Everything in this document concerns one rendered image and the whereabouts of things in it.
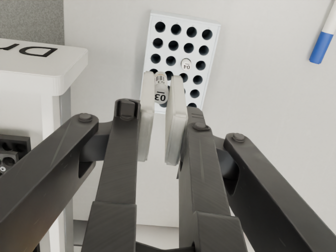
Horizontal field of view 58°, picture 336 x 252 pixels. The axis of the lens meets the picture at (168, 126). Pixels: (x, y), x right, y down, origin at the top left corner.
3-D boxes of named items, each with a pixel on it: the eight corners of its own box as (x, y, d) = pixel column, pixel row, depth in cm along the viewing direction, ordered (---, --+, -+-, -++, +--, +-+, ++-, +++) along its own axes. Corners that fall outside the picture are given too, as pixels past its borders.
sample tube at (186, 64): (180, 52, 40) (182, 60, 36) (189, 53, 40) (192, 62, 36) (178, 61, 41) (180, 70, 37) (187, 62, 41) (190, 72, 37)
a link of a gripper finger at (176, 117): (173, 114, 15) (188, 116, 15) (171, 74, 21) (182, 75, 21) (164, 165, 16) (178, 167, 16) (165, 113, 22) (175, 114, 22)
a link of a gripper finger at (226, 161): (187, 146, 14) (251, 155, 14) (182, 104, 18) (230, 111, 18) (181, 173, 14) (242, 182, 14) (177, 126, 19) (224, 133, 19)
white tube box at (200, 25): (151, 9, 38) (150, 12, 35) (216, 20, 39) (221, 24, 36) (139, 100, 44) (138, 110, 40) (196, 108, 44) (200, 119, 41)
